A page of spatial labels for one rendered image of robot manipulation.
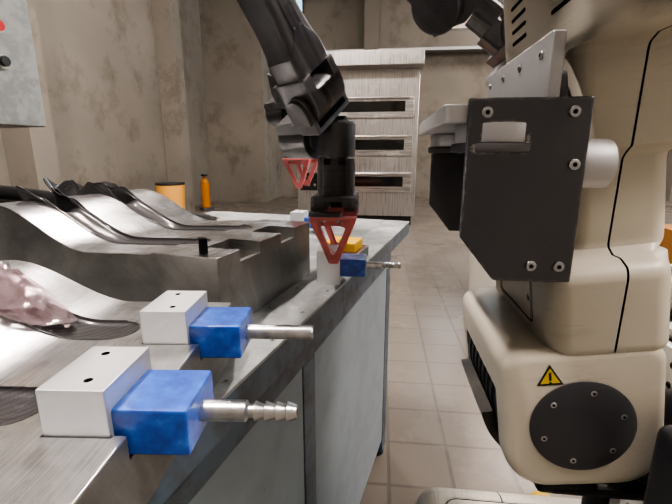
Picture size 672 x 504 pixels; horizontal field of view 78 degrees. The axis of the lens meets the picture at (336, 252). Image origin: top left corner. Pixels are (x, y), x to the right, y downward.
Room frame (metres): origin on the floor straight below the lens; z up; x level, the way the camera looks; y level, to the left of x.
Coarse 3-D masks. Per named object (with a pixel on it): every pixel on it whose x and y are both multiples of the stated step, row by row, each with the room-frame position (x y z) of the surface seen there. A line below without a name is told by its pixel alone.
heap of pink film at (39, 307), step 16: (0, 272) 0.33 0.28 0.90; (16, 272) 0.34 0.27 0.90; (0, 288) 0.31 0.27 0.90; (16, 288) 0.32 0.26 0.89; (32, 288) 0.33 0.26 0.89; (0, 304) 0.30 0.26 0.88; (16, 304) 0.31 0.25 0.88; (32, 304) 0.31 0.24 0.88; (48, 304) 0.33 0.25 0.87; (64, 304) 0.34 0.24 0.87; (16, 320) 0.30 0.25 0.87; (32, 320) 0.31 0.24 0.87; (48, 320) 0.32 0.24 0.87; (64, 320) 0.32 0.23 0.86
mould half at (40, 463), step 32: (64, 288) 0.37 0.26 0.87; (0, 320) 0.30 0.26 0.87; (128, 320) 0.34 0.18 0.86; (0, 352) 0.27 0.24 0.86; (32, 352) 0.28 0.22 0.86; (64, 352) 0.28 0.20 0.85; (160, 352) 0.28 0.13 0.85; (192, 352) 0.28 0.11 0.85; (0, 384) 0.24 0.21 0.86; (32, 384) 0.24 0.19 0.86; (32, 416) 0.20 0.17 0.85; (0, 448) 0.18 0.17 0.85; (32, 448) 0.18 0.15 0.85; (64, 448) 0.18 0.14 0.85; (96, 448) 0.18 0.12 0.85; (0, 480) 0.16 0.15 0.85; (32, 480) 0.16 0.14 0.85; (64, 480) 0.16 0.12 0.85; (96, 480) 0.16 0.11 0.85; (128, 480) 0.18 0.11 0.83; (160, 480) 0.22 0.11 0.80
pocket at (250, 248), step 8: (232, 240) 0.53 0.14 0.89; (240, 240) 0.53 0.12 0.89; (248, 240) 0.52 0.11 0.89; (224, 248) 0.52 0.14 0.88; (232, 248) 0.53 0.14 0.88; (240, 248) 0.53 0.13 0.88; (248, 248) 0.52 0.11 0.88; (256, 248) 0.52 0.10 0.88; (240, 256) 0.53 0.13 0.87; (248, 256) 0.50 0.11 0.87
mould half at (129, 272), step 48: (144, 192) 0.75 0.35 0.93; (0, 240) 0.54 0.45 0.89; (48, 240) 0.51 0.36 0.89; (96, 240) 0.54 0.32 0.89; (288, 240) 0.60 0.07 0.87; (96, 288) 0.49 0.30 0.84; (144, 288) 0.46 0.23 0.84; (192, 288) 0.44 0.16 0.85; (240, 288) 0.47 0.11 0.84; (288, 288) 0.59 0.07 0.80
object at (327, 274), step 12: (324, 264) 0.61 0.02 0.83; (336, 264) 0.61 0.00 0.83; (348, 264) 0.61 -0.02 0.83; (360, 264) 0.61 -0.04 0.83; (372, 264) 0.63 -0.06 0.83; (384, 264) 0.63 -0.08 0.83; (396, 264) 0.63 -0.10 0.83; (324, 276) 0.61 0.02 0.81; (336, 276) 0.61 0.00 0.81; (348, 276) 0.62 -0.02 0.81; (360, 276) 0.61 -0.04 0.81
